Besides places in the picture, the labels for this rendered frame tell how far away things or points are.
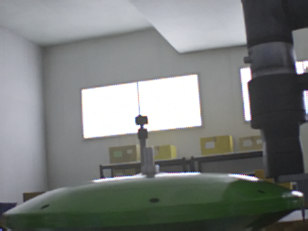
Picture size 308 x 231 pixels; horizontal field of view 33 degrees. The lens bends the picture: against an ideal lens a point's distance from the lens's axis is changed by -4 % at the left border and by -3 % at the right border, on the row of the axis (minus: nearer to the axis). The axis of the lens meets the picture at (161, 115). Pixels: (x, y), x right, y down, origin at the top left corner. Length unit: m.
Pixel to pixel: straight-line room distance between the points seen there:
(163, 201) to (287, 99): 0.29
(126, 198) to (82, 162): 9.74
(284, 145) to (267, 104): 0.05
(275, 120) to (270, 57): 0.08
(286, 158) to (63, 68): 10.02
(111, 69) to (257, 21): 9.54
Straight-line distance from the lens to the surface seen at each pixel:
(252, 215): 0.44
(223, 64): 9.68
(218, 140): 8.94
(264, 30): 0.69
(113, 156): 9.38
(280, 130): 0.67
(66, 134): 10.36
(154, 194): 0.44
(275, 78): 0.67
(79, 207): 0.44
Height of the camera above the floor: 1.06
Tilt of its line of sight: 9 degrees up
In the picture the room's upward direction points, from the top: 4 degrees counter-clockwise
